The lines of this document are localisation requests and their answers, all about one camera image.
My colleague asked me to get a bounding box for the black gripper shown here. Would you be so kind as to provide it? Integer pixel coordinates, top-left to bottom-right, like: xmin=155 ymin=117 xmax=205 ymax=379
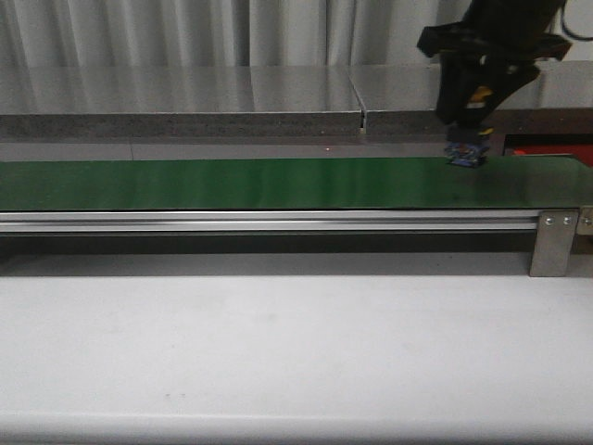
xmin=417 ymin=0 xmax=572 ymax=132

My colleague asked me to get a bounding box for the red mushroom push button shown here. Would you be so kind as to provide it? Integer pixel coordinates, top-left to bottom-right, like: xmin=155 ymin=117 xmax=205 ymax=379
xmin=445 ymin=85 xmax=494 ymax=168

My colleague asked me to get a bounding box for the right grey steel shelf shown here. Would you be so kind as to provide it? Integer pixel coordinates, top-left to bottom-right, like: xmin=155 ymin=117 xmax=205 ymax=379
xmin=349 ymin=61 xmax=592 ymax=143

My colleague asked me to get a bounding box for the grey steel shelf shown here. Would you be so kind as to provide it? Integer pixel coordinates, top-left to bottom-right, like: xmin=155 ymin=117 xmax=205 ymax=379
xmin=349 ymin=61 xmax=592 ymax=143
xmin=1 ymin=67 xmax=363 ymax=139

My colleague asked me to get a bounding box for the red plastic bin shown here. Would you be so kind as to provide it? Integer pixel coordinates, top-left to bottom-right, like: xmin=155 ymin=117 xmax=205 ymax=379
xmin=504 ymin=133 xmax=592 ymax=167

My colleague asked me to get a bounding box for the green conveyor belt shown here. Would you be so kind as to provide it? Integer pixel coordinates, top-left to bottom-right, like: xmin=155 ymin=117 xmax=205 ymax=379
xmin=1 ymin=156 xmax=592 ymax=211

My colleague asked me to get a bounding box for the left grey steel shelf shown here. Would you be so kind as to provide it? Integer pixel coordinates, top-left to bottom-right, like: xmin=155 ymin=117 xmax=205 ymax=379
xmin=1 ymin=67 xmax=363 ymax=139

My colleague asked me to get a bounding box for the grey pleated curtain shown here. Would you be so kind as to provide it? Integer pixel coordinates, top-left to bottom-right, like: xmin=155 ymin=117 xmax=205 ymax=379
xmin=1 ymin=1 xmax=468 ymax=68

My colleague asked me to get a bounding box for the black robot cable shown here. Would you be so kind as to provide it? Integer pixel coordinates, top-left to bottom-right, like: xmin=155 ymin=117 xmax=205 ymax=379
xmin=557 ymin=0 xmax=593 ymax=41

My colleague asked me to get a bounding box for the aluminium conveyor side rail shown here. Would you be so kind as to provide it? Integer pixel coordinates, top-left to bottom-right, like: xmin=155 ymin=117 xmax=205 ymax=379
xmin=1 ymin=210 xmax=540 ymax=235

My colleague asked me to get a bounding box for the steel conveyor support bracket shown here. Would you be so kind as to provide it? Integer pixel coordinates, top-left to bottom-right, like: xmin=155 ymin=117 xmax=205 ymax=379
xmin=529 ymin=210 xmax=578 ymax=277

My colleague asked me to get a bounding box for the conveyor end bracket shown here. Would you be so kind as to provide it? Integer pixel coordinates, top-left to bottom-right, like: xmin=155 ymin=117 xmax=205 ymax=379
xmin=573 ymin=206 xmax=593 ymax=255

